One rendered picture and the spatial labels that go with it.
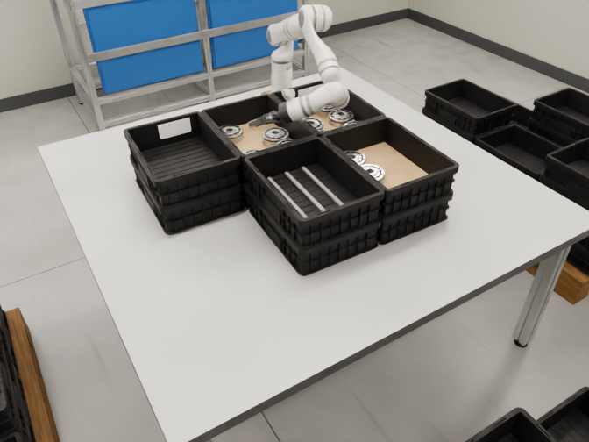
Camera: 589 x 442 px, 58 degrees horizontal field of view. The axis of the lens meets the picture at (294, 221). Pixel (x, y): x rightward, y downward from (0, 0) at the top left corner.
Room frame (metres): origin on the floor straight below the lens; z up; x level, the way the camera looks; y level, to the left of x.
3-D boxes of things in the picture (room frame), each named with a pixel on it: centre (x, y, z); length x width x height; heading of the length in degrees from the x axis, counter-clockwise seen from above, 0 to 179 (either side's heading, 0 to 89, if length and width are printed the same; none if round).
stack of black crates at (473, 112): (2.65, -0.95, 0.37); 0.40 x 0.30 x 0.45; 30
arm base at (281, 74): (2.28, 0.05, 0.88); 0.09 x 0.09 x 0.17; 34
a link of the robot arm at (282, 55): (2.28, 0.04, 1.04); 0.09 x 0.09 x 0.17; 22
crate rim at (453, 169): (1.56, -0.32, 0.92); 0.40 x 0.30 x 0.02; 28
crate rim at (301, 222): (1.42, -0.06, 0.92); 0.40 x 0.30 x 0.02; 28
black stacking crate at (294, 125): (1.77, 0.13, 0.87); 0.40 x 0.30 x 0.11; 28
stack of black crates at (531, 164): (2.30, -1.16, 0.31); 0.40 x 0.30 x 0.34; 31
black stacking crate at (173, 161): (1.63, 0.40, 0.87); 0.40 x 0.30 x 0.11; 28
